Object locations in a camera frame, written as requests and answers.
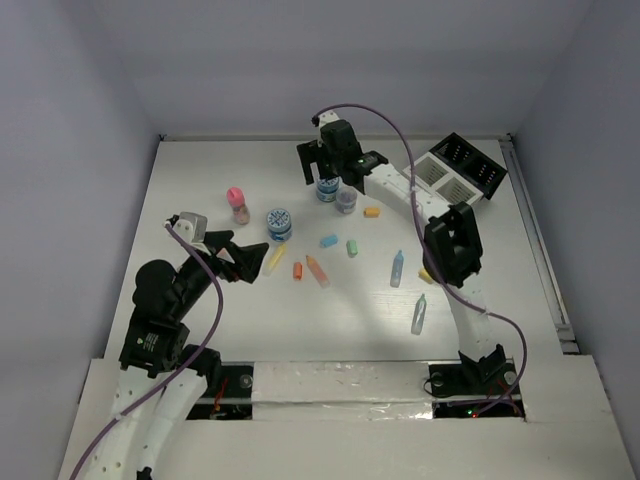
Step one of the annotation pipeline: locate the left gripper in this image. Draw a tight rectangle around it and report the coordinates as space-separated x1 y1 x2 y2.
172 229 269 316

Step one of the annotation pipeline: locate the blue lid jar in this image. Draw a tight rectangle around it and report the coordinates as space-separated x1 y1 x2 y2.
266 208 293 243
316 177 340 203

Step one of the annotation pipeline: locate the clear jar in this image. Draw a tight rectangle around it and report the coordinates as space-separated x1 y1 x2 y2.
335 186 358 215

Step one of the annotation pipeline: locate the pink cap bottle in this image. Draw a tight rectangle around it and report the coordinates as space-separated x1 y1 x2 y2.
226 187 250 225

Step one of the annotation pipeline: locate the orange cap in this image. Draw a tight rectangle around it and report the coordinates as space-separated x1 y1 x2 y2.
293 262 303 281
363 207 381 218

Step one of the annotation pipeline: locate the orange marker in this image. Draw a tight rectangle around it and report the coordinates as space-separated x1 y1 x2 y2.
306 255 330 288

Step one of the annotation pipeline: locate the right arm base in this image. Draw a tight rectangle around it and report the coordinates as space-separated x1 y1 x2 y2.
423 361 525 419

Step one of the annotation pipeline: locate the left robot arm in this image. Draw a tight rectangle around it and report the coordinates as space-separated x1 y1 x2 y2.
71 222 269 479

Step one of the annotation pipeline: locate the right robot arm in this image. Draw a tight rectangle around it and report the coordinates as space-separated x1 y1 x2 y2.
297 111 512 398

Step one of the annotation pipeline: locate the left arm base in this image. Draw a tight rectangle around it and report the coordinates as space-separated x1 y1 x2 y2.
187 363 254 421

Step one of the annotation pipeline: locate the yellow marker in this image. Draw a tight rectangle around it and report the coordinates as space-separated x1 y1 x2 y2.
263 243 287 276

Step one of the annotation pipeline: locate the blue cap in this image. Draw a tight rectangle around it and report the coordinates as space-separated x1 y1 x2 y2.
319 234 339 248

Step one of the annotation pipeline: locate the green cap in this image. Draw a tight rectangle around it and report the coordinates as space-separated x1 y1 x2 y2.
346 240 359 258

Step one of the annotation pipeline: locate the black and white organizer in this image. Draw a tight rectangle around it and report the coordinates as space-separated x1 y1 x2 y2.
414 132 507 205

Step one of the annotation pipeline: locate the blue marker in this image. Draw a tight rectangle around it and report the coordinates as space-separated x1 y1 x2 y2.
390 250 404 288

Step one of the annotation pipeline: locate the yellow cap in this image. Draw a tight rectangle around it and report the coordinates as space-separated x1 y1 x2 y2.
419 268 431 282

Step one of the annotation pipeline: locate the green marker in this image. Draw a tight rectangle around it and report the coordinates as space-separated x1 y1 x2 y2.
411 294 427 335

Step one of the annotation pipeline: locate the foil tape strip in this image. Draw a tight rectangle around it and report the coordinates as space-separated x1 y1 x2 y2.
251 361 433 422

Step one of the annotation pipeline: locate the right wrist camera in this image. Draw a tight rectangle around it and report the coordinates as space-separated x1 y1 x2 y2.
311 110 339 129

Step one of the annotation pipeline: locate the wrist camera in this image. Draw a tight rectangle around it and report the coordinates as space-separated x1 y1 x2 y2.
311 110 339 129
165 211 208 245

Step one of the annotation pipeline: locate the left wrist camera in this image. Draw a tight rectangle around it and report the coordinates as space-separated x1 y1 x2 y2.
165 211 208 245

